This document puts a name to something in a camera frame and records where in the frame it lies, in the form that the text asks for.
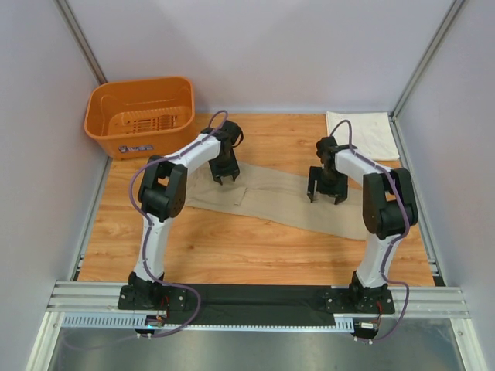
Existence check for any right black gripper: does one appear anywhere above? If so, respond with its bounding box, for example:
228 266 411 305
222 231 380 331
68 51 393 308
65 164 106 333
306 167 347 206

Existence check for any beige t shirt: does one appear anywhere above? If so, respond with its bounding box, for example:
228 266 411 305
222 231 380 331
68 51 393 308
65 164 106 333
186 162 368 240

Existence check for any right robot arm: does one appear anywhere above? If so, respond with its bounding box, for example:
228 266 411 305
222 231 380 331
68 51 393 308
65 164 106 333
306 136 418 312

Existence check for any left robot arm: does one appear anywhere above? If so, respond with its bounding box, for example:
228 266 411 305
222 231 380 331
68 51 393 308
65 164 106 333
128 120 244 310

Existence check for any folded white t shirt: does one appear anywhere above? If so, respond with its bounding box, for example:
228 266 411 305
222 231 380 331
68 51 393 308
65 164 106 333
326 111 400 162

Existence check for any orange plastic basket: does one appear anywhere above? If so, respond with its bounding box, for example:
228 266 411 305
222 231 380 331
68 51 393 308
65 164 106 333
84 77 198 159

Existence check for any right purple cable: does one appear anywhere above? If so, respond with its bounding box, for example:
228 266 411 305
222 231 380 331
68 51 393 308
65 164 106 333
330 119 410 344

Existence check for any slotted aluminium cable duct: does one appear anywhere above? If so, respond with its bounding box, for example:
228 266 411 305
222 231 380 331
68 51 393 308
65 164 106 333
61 315 355 333

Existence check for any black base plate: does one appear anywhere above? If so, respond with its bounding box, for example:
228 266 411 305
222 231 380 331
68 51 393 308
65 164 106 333
118 284 395 327

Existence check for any left aluminium frame post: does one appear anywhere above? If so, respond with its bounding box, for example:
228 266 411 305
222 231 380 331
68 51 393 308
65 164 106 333
53 0 108 85

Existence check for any aluminium frame post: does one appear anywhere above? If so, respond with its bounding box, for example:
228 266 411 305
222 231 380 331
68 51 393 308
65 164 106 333
389 0 469 119
53 0 108 85

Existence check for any right aluminium frame post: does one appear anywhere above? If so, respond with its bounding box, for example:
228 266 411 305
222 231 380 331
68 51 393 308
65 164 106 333
389 0 469 119

